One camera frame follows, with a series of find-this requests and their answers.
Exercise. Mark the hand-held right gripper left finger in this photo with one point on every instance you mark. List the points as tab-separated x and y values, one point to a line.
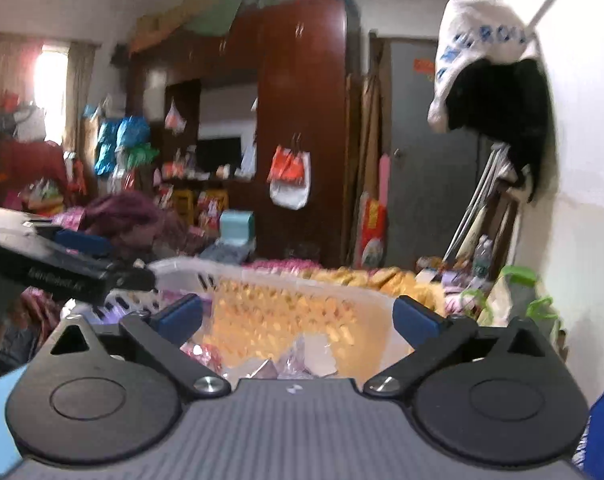
181	316

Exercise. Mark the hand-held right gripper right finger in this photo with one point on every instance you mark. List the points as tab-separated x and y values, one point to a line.
414	317

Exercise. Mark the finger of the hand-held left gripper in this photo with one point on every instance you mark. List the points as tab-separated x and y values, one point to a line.
84	242
132	277

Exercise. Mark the pink patterned blanket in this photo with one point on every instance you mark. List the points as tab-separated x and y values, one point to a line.
69	219

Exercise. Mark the yellow patterned blanket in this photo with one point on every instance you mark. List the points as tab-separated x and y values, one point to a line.
392	280

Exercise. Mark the pink snack packet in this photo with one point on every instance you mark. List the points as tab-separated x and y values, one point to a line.
204	357

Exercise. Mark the purple clothes pile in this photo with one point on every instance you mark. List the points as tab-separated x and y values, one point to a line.
132	217

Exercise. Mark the yellow wooden stool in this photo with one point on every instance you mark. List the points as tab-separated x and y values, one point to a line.
183	207

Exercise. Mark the red printed sack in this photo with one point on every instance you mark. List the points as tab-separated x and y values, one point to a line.
373	237

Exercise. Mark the clear plastic bottle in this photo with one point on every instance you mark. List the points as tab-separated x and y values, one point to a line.
483	257

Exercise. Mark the red gift box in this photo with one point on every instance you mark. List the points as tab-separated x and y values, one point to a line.
211	210

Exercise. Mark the teal cardboard box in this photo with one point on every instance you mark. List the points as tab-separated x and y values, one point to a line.
237	227

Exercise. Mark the blue plastic bags bundle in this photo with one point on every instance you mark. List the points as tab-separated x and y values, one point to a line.
122	142

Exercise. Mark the white and purple packet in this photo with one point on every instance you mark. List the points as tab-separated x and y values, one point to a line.
292	360

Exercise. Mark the pink board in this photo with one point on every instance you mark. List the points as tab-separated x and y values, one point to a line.
384	179

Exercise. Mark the beige curtain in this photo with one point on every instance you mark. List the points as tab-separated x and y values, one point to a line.
79	100

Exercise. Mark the grey door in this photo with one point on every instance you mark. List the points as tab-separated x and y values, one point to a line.
432	170

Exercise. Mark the bright window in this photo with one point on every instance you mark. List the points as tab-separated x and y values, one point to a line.
52	95

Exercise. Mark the black television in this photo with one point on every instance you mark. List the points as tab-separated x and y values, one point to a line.
219	154

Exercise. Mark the small hanging plastic bag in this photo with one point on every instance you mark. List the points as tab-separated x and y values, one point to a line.
174	119

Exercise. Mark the red and white shopping bag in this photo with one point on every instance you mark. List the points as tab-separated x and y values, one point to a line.
288	180

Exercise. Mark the brown wooden wardrobe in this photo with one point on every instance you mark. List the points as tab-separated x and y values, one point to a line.
302	135

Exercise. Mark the black hanging garment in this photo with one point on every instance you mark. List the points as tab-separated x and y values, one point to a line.
512	120

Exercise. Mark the flat cardboard box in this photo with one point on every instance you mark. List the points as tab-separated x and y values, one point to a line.
157	27

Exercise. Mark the green cloth bundle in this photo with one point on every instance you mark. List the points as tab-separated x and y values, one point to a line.
212	17

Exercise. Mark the white printed plastic bag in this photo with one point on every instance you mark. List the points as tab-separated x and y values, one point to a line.
482	45

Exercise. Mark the metal frame rods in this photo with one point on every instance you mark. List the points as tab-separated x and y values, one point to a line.
474	200

